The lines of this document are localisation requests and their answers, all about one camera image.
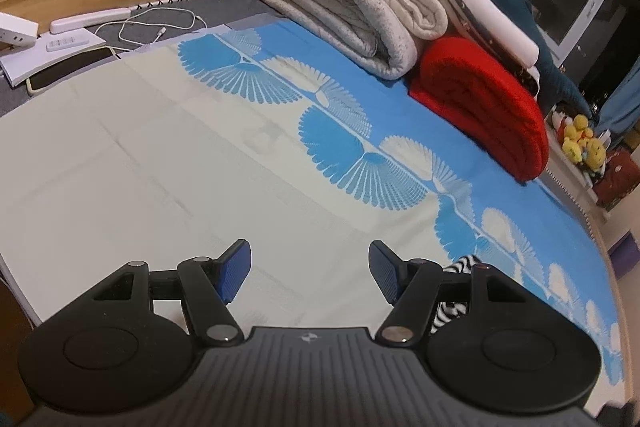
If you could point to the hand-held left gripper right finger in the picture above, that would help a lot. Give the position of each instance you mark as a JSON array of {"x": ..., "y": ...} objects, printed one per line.
[{"x": 387, "y": 269}]

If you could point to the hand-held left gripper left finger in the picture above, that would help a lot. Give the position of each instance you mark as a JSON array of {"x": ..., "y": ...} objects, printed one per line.
[{"x": 232, "y": 269}]

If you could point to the black white striped hoodie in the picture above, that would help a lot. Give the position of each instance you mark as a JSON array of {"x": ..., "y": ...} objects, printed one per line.
[{"x": 457, "y": 289}]

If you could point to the blue cream fan-print bed sheet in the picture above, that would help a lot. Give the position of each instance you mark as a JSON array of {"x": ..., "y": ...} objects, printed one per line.
[{"x": 200, "y": 157}]

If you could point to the red folded blanket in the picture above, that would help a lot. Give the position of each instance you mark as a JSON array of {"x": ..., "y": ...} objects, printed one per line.
[{"x": 480, "y": 107}]

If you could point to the pile of yellow plush toys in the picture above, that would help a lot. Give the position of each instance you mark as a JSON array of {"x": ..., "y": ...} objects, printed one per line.
[{"x": 585, "y": 142}]

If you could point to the purple box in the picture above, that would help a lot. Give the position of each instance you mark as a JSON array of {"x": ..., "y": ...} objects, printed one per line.
[{"x": 627, "y": 252}]

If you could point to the dark red cushion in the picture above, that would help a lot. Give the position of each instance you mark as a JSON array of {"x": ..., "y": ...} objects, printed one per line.
[{"x": 617, "y": 179}]

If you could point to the black phone in beige case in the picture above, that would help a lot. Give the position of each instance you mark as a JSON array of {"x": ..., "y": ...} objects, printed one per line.
[{"x": 70, "y": 69}]

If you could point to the dark teal shark plush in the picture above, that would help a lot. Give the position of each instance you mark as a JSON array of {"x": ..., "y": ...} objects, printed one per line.
[{"x": 520, "y": 22}]

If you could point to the white remote control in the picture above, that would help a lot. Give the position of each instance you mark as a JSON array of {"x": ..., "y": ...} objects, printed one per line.
[{"x": 66, "y": 43}]

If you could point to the white power strip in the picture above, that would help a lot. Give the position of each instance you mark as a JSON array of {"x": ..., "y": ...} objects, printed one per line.
[{"x": 90, "y": 21}]

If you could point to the white charger block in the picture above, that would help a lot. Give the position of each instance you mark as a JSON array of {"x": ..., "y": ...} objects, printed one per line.
[{"x": 17, "y": 31}]

